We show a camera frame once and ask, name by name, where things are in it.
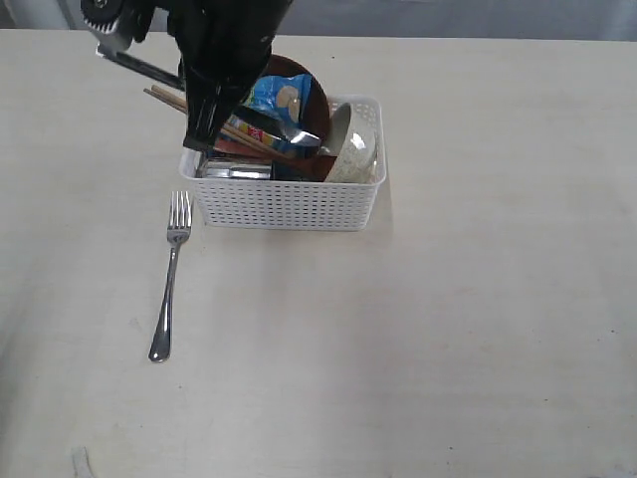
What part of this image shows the shiny steel cup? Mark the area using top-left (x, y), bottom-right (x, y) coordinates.
top-left (196, 156), bottom-right (273, 180)

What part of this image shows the speckled ceramic bowl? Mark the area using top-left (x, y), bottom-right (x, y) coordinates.
top-left (319, 103), bottom-right (377, 184)

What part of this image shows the white perforated plastic basket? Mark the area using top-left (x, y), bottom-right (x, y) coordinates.
top-left (178, 95), bottom-right (387, 231)

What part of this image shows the silver metal fork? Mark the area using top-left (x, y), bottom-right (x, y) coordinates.
top-left (148, 191), bottom-right (192, 362)

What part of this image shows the blue chips bag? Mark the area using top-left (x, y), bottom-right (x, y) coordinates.
top-left (225, 74), bottom-right (321, 152)

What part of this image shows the dark wooden spoon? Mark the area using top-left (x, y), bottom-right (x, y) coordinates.
top-left (272, 154), bottom-right (336, 182)

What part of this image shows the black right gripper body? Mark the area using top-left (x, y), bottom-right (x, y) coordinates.
top-left (168, 0), bottom-right (292, 149)

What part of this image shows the brown wooden plate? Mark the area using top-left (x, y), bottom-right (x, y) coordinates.
top-left (264, 55), bottom-right (330, 158)

